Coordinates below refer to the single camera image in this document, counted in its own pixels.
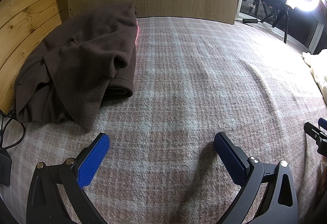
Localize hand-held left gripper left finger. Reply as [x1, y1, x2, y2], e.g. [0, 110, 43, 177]
[26, 133, 111, 224]

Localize black power adapter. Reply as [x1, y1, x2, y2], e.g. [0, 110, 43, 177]
[0, 154, 13, 187]

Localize cream sweater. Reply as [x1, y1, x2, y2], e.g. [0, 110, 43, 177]
[302, 49, 327, 105]

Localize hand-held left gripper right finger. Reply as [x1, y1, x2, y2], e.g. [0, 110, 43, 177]
[214, 132, 299, 224]

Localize black cable with inline switch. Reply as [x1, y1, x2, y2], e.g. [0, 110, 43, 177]
[235, 18, 266, 24]

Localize brown fleece blanket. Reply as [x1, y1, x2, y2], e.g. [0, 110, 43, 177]
[14, 2, 139, 130]

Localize black cables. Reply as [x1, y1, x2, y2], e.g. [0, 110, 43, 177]
[0, 109, 26, 153]

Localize pine wood headboard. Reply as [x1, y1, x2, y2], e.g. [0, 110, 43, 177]
[0, 0, 70, 112]

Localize pink plaid bed blanket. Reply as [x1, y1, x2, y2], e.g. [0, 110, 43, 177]
[0, 16, 327, 224]

